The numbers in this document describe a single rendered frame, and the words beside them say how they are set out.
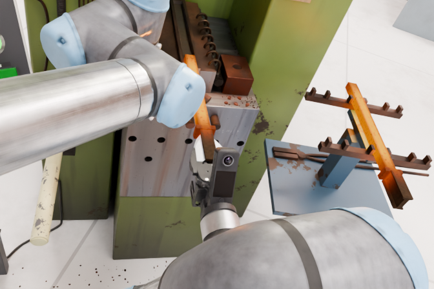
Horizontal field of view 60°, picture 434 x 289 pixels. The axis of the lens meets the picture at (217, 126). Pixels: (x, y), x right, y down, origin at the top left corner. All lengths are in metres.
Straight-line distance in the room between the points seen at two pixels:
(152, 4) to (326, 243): 0.38
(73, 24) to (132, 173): 0.83
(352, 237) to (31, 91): 0.31
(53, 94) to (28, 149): 0.05
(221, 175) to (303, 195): 0.52
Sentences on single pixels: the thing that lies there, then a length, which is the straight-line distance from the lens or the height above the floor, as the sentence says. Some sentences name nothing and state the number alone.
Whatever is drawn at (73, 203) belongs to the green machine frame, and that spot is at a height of 0.14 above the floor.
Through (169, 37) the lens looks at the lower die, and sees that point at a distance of 1.19.
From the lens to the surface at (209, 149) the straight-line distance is 0.81.
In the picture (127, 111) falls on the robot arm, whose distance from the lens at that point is 0.39.
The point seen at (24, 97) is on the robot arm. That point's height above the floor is 1.38.
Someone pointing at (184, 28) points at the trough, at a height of 0.99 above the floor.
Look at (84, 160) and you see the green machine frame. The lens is 1.53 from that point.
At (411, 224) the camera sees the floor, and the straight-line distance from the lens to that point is 2.54.
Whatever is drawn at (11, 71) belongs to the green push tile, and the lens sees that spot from 0.93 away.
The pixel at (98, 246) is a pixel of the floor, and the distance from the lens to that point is 1.81.
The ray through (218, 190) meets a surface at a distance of 0.73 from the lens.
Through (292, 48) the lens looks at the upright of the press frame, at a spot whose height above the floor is 1.02.
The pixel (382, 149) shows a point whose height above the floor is 1.01.
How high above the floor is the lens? 1.59
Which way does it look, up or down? 41 degrees down
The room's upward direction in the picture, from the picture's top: 18 degrees clockwise
